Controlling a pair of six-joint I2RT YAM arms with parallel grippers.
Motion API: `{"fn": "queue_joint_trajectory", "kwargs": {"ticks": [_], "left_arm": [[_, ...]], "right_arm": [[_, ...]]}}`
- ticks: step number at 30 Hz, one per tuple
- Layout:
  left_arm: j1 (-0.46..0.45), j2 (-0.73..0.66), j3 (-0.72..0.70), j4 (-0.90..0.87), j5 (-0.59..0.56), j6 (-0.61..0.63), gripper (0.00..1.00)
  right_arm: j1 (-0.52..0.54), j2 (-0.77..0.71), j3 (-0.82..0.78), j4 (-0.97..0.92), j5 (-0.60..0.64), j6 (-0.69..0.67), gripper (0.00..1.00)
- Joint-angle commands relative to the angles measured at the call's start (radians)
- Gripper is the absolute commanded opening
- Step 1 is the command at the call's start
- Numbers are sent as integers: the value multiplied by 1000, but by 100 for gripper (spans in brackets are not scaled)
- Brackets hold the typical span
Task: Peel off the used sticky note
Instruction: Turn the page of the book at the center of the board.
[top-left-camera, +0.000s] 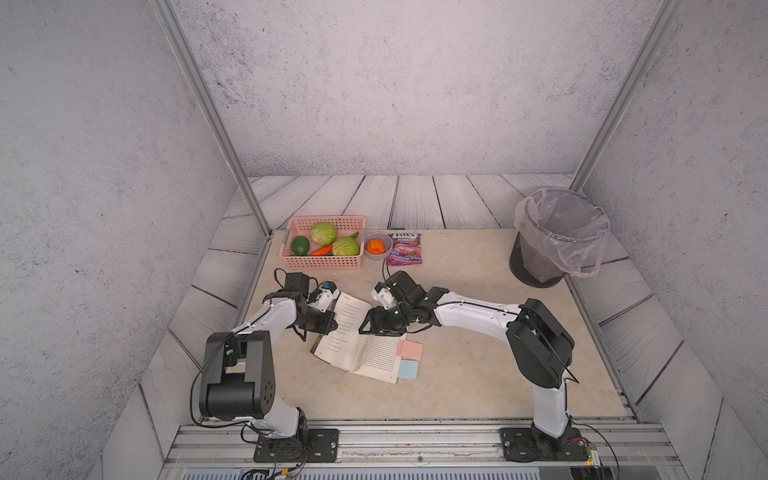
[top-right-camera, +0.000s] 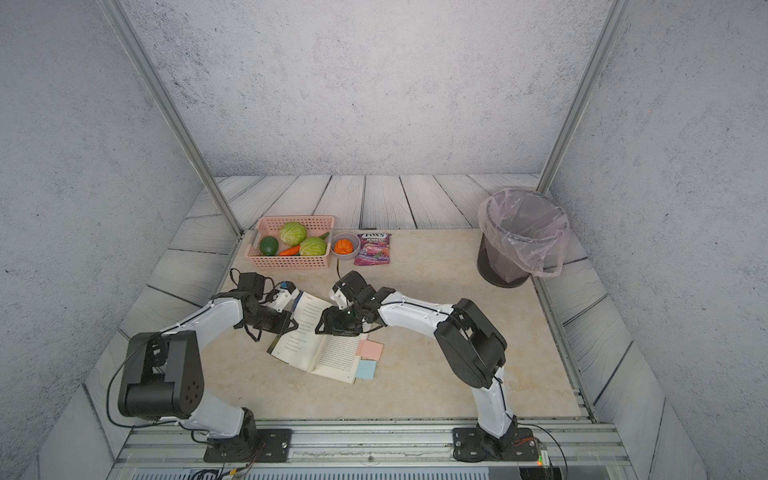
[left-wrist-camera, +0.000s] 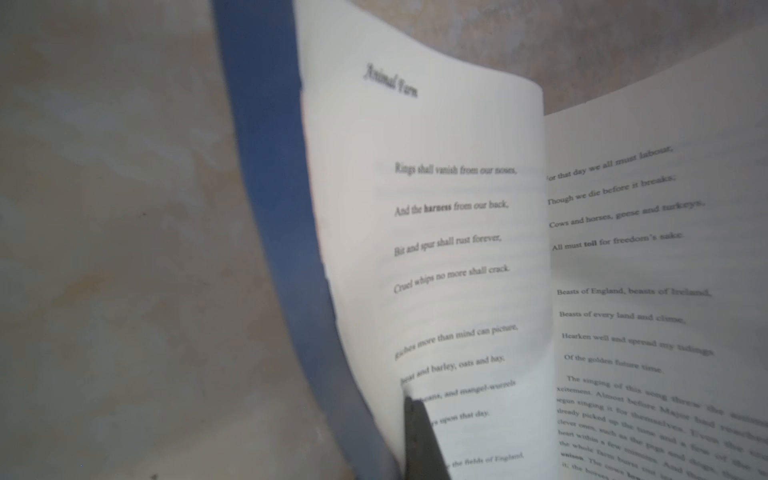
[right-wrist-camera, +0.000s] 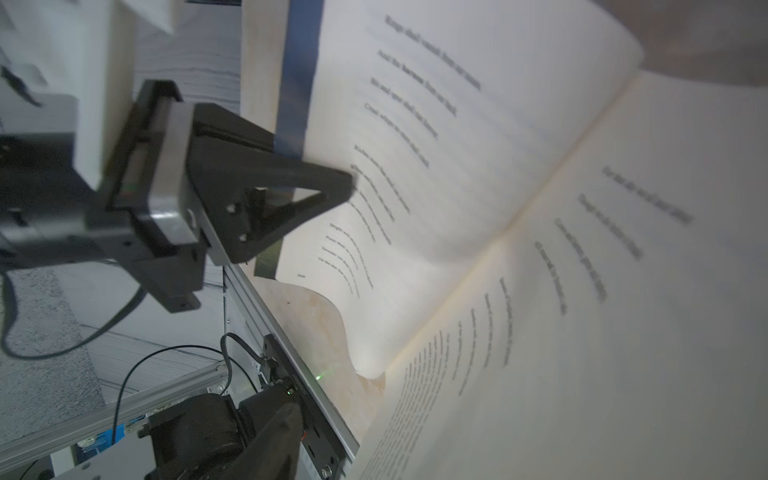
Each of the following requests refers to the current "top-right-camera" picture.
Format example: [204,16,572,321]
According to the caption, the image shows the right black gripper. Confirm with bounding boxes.
[311,303,365,338]

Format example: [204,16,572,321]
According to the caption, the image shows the Animal Farm paperback book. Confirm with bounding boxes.
[268,293,367,384]

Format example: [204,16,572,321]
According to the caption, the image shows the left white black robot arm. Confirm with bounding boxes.
[117,291,299,441]

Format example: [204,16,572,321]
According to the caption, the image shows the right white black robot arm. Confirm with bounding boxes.
[315,287,517,444]

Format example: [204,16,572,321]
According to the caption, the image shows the pink sticky note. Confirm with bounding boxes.
[356,340,384,362]

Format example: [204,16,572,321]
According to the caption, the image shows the blue sticky note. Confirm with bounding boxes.
[355,359,377,380]

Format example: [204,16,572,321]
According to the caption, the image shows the dark green avocado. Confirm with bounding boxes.
[258,236,279,256]

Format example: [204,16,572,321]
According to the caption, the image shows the purple snack packet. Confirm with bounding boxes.
[354,232,391,266]

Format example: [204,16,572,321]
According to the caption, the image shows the orange carrot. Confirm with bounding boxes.
[279,245,300,256]

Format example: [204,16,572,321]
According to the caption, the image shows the small bowl with orange food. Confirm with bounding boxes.
[331,232,361,260]

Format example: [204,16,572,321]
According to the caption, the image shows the green cabbage front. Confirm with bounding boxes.
[299,236,327,256]

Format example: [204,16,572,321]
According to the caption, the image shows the green cabbage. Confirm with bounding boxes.
[299,236,327,256]
[279,222,307,247]

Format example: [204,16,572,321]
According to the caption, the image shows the pink plastic basket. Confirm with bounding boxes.
[245,215,336,269]

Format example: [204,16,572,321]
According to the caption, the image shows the green cabbage back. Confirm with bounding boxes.
[279,222,307,247]

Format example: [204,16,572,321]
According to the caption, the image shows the black bin with plastic liner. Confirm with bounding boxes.
[477,187,570,288]

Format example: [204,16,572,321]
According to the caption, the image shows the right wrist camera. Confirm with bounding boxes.
[329,270,376,309]

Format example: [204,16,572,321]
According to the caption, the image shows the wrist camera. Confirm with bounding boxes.
[262,281,301,313]
[329,270,376,309]

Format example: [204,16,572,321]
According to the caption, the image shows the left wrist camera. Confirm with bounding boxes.
[262,281,301,313]

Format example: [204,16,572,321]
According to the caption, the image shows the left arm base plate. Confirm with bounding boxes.
[203,428,293,463]

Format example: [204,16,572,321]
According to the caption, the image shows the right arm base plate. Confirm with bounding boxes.
[452,425,541,463]

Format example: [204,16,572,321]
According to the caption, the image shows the front aluminium rail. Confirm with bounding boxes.
[109,418,637,479]

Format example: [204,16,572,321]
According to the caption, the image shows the left aluminium frame post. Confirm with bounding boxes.
[97,0,244,239]

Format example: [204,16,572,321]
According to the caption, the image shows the aluminium frame post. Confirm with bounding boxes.
[97,0,244,239]
[536,0,631,194]

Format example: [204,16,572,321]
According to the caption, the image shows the right aluminium frame post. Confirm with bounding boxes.
[536,0,631,194]

